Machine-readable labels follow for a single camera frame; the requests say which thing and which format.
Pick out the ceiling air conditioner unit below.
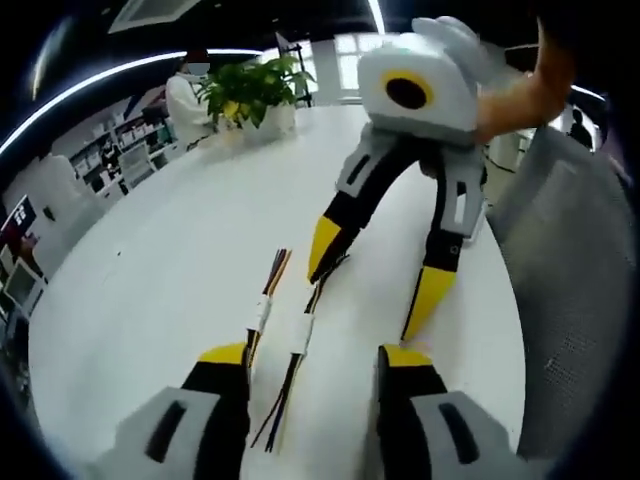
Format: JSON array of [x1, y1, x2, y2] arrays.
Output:
[[107, 0, 202, 34]]

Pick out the long curved ceiling light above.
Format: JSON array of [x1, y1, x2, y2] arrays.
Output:
[[0, 48, 265, 157]]

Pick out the grey mesh office chair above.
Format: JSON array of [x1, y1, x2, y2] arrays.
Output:
[[486, 123, 632, 462]]

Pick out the white office chair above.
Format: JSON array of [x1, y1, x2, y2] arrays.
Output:
[[118, 141, 155, 190]]

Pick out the green potted plant white pot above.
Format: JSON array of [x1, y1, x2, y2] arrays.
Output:
[[194, 55, 317, 140]]

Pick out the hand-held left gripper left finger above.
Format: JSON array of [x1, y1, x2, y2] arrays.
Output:
[[94, 341, 251, 480]]

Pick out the white JST socket with wires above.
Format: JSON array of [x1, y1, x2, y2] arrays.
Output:
[[249, 313, 317, 455], [243, 299, 274, 371]]

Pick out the dark display screen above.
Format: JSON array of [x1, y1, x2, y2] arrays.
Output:
[[0, 193, 40, 237]]

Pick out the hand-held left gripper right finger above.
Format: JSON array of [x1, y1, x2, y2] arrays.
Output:
[[375, 342, 522, 480]]

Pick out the person's right hand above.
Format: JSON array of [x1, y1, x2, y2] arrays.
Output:
[[471, 14, 577, 145]]

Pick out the black easel stand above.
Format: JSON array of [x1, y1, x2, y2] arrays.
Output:
[[274, 31, 315, 109]]

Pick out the shelves with white boxes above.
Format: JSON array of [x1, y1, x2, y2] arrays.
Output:
[[68, 113, 177, 192]]

